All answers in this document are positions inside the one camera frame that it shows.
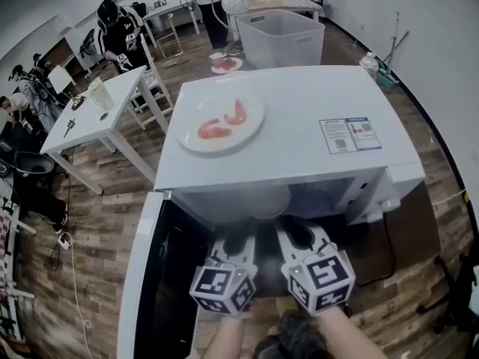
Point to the small plate with red food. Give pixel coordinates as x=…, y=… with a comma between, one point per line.
x=226, y=65

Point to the translucent plastic bin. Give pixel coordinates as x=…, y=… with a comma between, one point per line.
x=280, y=43

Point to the light wooden-top table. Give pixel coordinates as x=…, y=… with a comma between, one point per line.
x=277, y=2

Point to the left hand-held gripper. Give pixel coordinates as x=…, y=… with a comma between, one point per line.
x=221, y=290

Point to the clear plastic bottle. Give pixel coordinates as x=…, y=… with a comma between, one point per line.
x=369, y=66

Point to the white microwave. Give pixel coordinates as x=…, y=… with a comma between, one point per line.
x=299, y=99

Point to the brass bell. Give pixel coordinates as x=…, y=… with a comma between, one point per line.
x=78, y=105

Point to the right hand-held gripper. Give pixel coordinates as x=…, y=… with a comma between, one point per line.
x=322, y=282

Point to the light wooden stool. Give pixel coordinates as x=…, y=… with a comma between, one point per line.
x=170, y=32

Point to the white wooden chair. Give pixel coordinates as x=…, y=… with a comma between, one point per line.
x=151, y=79

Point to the flat mop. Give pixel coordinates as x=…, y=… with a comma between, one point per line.
x=385, y=77

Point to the red shrimp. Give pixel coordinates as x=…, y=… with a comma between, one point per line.
x=239, y=114
x=213, y=129

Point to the long white table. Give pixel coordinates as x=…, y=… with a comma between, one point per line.
x=176, y=11

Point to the grey metal lamp shade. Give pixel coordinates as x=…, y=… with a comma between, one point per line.
x=33, y=161

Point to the person's right forearm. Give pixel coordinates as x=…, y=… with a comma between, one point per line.
x=344, y=335

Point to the white jug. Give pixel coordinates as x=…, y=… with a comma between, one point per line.
x=101, y=95

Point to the white bowl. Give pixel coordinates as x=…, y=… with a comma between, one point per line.
x=275, y=204

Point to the small metal tool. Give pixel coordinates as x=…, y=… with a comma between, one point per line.
x=70, y=125

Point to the black office chair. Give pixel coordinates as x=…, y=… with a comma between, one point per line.
x=471, y=275

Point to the small round lid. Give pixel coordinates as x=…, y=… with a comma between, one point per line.
x=104, y=116

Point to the white square table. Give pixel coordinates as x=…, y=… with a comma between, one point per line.
x=90, y=129

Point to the white power strip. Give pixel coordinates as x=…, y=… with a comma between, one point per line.
x=65, y=241

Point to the person's left forearm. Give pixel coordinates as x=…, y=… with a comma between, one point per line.
x=232, y=339

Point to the large white plate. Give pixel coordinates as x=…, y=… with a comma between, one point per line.
x=247, y=133

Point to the dark brown table white legs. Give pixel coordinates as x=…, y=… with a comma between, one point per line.
x=419, y=230

